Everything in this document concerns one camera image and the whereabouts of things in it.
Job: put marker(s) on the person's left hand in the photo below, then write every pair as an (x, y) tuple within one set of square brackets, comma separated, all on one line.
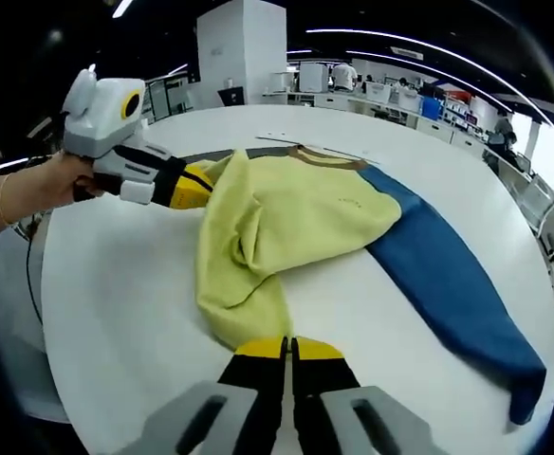
[(49, 185)]

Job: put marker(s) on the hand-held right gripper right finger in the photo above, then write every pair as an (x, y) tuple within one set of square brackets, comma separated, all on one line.
[(324, 374)]

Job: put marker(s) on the grey shelf rack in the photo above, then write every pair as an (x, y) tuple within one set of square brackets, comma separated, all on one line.
[(168, 99)]

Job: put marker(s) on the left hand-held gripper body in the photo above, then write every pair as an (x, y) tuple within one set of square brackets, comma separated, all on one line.
[(101, 114)]

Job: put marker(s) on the white cabinet box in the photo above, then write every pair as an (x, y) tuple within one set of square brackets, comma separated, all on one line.
[(314, 77)]

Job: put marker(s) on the yellow garment blue grey sleeves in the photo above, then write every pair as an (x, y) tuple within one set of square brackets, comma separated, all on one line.
[(305, 208)]

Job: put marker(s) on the white flat socket panel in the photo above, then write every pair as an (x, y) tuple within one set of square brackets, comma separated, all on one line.
[(272, 138)]

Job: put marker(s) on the white storage bin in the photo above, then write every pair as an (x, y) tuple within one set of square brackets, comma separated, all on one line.
[(406, 100), (379, 91)]

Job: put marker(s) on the black floor bin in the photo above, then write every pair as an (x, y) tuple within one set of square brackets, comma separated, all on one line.
[(233, 96)]

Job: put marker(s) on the white square pillar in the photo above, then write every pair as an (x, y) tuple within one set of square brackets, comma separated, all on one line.
[(239, 52)]

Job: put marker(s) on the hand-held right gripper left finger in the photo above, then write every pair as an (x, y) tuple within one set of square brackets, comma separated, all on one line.
[(248, 379)]

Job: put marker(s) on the white workbench row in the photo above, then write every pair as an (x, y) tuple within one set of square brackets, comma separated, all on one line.
[(429, 125)]

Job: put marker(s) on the blue storage bin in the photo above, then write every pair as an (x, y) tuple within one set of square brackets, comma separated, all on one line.
[(430, 106)]

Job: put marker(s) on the white mesh office chair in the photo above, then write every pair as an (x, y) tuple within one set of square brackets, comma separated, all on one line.
[(540, 199)]

